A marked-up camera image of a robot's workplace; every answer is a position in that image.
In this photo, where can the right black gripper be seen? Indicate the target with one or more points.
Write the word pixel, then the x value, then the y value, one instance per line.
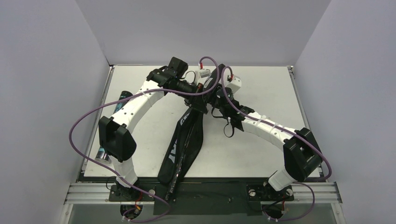
pixel 215 94

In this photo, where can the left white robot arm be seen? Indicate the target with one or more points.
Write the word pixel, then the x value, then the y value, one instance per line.
pixel 115 132

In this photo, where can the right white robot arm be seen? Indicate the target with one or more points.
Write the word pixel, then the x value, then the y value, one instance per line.
pixel 299 147

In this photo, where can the black badminton racket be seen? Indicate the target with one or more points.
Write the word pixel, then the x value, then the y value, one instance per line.
pixel 182 143

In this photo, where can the black Crossway racket bag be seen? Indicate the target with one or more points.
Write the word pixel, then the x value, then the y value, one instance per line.
pixel 172 78

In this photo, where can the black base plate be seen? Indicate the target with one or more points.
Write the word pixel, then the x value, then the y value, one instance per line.
pixel 201 196

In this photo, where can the aluminium frame rail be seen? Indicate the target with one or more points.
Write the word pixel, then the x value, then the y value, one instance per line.
pixel 99 193

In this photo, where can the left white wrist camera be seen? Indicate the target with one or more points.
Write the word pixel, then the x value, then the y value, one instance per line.
pixel 202 73

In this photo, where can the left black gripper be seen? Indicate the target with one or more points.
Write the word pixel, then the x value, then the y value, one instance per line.
pixel 198 101

